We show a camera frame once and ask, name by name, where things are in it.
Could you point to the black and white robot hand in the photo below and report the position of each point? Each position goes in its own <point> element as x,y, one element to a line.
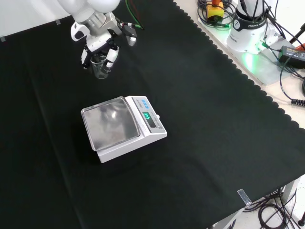
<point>97,43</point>

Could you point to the small clear glass beaker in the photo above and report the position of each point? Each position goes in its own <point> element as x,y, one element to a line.
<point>101,72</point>

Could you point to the white electronic balance, steel pan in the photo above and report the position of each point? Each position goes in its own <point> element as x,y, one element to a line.
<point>109,124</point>

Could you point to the black bench cloth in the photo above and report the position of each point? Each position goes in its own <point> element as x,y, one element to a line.
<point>190,119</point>

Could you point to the yellow stop button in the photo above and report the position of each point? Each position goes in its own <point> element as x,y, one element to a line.
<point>214,10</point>

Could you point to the pale base board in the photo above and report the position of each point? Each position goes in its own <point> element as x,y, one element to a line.
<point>257,66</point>

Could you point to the black power adapter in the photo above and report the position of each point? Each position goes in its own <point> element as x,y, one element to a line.
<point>291,53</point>

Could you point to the black tripod with orange clamp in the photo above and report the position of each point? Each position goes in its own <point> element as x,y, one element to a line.
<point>297,35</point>

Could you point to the grey table leg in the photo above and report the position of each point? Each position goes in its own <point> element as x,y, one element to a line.
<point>290,190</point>

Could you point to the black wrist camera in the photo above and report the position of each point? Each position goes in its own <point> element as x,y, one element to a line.
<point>129,31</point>

